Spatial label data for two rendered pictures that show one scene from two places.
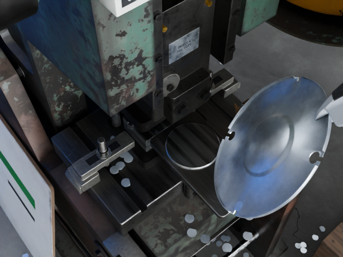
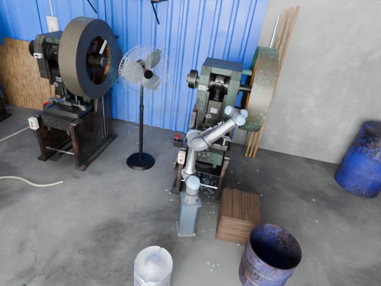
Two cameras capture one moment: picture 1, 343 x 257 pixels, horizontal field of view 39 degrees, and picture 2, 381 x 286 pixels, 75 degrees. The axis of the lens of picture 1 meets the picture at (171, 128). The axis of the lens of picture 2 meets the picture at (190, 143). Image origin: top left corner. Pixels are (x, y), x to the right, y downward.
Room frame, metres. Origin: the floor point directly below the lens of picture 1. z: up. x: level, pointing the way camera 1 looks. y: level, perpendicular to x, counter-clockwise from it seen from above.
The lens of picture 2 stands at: (-1.17, -1.60, 2.15)
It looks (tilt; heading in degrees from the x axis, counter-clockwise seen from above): 33 degrees down; 46
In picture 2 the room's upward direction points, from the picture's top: 8 degrees clockwise
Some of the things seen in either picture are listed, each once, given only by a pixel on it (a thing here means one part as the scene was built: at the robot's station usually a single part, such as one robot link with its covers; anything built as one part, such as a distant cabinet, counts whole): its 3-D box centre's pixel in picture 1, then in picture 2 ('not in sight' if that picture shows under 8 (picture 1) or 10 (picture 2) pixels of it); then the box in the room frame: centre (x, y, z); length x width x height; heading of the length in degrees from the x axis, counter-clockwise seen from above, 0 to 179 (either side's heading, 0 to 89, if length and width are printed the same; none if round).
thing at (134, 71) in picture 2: not in sight; (148, 99); (0.50, 1.03, 0.80); 1.24 x 0.65 x 1.59; 39
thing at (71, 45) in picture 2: not in sight; (85, 84); (-0.12, 1.60, 0.87); 1.53 x 0.99 x 1.74; 37
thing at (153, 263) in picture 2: not in sight; (153, 263); (-0.52, -0.73, 0.33); 0.29 x 0.29 x 0.01
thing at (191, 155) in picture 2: not in sight; (191, 158); (0.12, -0.31, 0.82); 0.15 x 0.12 x 0.55; 67
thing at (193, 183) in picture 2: not in sight; (193, 184); (0.07, -0.43, 0.62); 0.13 x 0.12 x 0.14; 67
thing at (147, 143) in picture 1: (159, 118); not in sight; (0.69, 0.03, 0.76); 0.15 x 0.09 x 0.05; 129
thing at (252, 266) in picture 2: not in sight; (266, 261); (0.30, -1.22, 0.24); 0.42 x 0.42 x 0.48
